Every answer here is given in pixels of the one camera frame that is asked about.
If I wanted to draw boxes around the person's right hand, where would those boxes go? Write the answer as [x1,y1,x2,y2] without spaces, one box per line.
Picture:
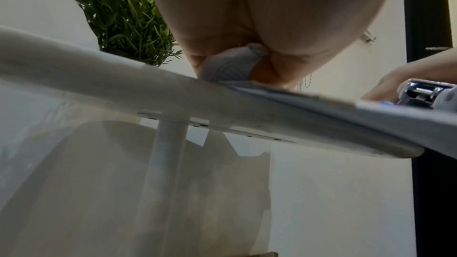
[360,51,457,102]

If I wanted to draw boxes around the person's left hand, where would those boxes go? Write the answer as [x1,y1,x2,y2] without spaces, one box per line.
[142,0,403,90]

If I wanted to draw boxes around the blue white stapler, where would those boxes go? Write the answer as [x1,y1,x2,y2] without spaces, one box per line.
[380,78,457,110]

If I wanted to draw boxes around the printed paper bundle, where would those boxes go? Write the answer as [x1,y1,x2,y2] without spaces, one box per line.
[197,42,457,161]

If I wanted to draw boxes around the green potted plant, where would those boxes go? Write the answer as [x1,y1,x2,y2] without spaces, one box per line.
[55,0,184,67]

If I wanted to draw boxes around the white table leg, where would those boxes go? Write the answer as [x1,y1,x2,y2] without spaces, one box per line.
[133,120,190,257]

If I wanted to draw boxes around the black metal frame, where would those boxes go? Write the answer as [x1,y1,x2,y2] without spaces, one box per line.
[402,0,457,257]

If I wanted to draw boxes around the silver metal handle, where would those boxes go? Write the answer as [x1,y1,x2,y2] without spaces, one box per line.
[361,29,378,44]

